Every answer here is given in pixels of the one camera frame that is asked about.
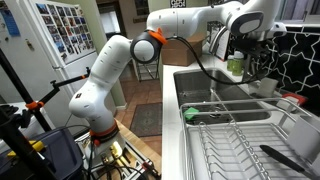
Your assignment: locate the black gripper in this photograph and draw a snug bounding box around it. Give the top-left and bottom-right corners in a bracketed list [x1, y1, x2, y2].
[233, 38, 276, 72]

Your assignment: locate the green sponge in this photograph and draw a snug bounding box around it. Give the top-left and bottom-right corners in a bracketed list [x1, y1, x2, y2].
[183, 107, 199, 120]

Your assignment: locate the steel gooseneck faucet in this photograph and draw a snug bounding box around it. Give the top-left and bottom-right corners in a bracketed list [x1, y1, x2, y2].
[208, 26, 263, 81]

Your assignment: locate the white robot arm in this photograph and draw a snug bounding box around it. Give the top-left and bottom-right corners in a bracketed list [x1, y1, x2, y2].
[69, 0, 286, 146]

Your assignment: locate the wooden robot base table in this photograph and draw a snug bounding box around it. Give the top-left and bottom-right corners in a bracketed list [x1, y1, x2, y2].
[76, 121, 161, 180]

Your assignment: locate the red and white sponge holder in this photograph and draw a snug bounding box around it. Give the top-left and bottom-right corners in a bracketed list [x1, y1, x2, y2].
[282, 93, 307, 106]

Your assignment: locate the stainless steel sink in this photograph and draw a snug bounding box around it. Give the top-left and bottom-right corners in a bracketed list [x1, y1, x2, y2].
[174, 69, 270, 125]

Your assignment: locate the right green soap bottle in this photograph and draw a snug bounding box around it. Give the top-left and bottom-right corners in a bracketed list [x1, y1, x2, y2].
[232, 51, 244, 76]

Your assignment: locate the green soap bottle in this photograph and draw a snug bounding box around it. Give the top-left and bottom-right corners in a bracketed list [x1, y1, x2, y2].
[227, 55, 234, 72]
[232, 51, 244, 76]

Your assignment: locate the left green soap bottle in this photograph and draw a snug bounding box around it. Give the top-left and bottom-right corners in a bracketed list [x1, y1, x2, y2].
[227, 55, 234, 72]

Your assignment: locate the cardboard box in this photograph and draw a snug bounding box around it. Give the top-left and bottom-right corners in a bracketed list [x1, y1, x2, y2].
[161, 34, 205, 66]

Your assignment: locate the metal dish drying rack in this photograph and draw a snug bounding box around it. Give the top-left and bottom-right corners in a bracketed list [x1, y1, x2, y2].
[180, 98, 320, 180]

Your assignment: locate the white utensil caddy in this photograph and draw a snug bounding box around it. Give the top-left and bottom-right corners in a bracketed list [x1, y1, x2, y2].
[287, 116, 320, 163]

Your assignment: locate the black utensil in rack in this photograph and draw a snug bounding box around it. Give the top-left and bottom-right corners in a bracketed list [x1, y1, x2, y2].
[260, 145, 320, 180]

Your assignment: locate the patterned floor rug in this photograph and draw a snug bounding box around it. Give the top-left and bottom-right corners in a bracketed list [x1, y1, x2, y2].
[130, 103, 162, 137]

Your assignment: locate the photo collage sheet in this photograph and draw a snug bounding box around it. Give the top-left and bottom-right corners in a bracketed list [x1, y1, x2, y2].
[29, 0, 97, 65]

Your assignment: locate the white refrigerator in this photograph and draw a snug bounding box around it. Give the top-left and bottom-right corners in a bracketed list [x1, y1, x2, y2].
[0, 0, 97, 129]

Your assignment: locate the dark blue storage bin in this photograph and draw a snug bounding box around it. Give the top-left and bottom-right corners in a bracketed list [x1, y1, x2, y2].
[0, 128, 83, 180]

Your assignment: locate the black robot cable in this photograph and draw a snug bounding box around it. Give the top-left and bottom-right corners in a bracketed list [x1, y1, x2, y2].
[165, 35, 278, 86]

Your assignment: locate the black camera tripod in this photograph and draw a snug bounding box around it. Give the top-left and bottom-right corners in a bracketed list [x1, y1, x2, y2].
[0, 48, 92, 180]

